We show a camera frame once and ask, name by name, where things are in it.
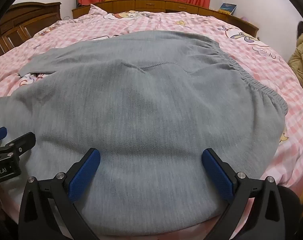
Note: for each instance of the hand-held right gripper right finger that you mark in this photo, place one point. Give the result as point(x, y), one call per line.
point(217, 175)

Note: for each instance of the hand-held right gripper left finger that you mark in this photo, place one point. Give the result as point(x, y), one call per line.
point(84, 175)

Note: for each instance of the grey pants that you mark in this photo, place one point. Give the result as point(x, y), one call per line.
point(146, 110)

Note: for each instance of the wooden wardrobe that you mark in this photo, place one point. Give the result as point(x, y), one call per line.
point(21, 22)

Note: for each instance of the pink checked cartoon blanket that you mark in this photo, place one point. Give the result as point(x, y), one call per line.
point(216, 32)

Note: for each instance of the small purple object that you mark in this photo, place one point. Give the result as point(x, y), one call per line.
point(245, 19)

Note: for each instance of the blue book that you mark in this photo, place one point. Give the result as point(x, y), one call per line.
point(227, 8)

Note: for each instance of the wooden headboard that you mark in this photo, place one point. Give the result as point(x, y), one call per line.
point(154, 5)

